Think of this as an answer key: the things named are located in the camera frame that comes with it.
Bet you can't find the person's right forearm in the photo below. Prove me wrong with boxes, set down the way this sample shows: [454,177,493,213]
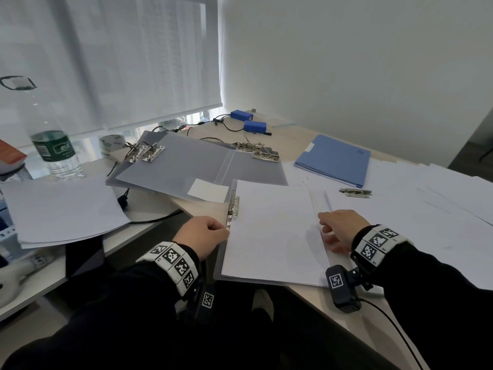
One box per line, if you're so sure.
[369,242,493,370]

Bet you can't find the black camera cable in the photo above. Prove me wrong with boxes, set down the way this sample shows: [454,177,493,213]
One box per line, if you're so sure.
[358,298,424,370]

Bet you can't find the silver round tin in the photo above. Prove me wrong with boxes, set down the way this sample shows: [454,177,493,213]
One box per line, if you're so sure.
[99,134,128,160]

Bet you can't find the white roller blind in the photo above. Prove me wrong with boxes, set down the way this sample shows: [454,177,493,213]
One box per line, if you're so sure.
[0,0,223,149]

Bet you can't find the person's right hand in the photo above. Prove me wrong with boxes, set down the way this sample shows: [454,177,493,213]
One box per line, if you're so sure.
[317,210,371,255]

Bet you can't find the frosted glass door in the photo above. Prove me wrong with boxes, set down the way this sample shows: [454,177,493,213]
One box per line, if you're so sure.
[448,107,493,182]

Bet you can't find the person's white shoe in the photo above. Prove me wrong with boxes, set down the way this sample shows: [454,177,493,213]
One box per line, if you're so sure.
[252,288,275,320]

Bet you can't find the clear plastic water bottle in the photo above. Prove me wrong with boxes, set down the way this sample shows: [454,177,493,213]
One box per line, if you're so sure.
[0,75,85,181]

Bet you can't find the person's left forearm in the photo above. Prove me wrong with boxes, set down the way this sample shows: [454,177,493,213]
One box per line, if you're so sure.
[0,262,201,370]

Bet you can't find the person's left hand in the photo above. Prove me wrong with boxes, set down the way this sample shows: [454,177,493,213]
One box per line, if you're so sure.
[172,216,231,262]

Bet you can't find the stack of folders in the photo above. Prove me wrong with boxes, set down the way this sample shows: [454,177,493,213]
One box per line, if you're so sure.
[213,179,332,288]

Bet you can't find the white wristband with black markers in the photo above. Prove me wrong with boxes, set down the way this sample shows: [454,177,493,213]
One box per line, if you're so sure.
[351,224,415,268]
[136,242,201,297]

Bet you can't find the blue folder with dark logo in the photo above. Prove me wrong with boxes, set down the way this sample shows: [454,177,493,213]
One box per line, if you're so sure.
[294,161,365,189]

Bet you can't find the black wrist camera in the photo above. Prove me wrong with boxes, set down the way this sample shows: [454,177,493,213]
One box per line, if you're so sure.
[192,283,216,324]
[325,264,372,314]

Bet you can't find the pile of white paper sheets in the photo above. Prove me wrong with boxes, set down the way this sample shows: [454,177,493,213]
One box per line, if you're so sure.
[287,157,493,291]

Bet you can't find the black power cable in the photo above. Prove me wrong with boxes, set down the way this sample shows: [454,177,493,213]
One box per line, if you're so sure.
[106,161,184,225]

